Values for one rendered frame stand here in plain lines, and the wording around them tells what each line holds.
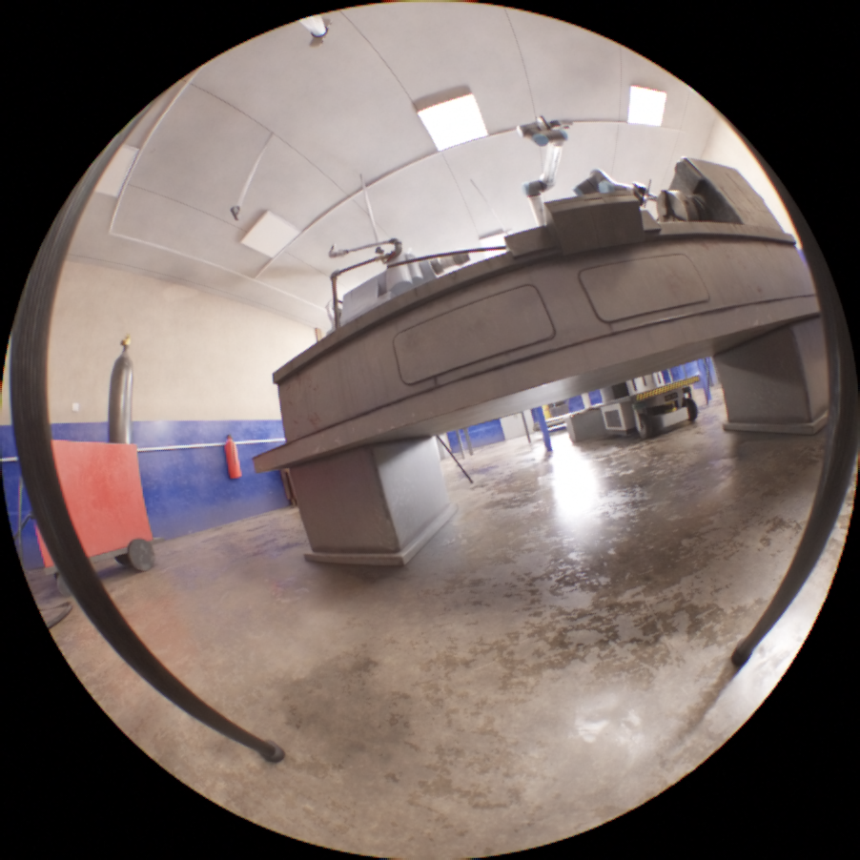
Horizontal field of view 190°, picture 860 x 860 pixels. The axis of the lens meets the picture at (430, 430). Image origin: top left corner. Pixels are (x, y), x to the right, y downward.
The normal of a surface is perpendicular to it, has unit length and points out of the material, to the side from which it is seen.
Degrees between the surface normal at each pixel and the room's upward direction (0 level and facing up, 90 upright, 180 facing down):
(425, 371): 90
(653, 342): 90
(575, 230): 141
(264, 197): 180
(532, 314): 90
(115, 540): 90
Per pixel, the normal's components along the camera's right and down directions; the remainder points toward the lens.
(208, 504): 0.89, -0.26
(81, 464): 0.97, -0.25
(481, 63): 0.25, 0.97
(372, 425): -0.37, 0.03
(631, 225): -0.04, 0.77
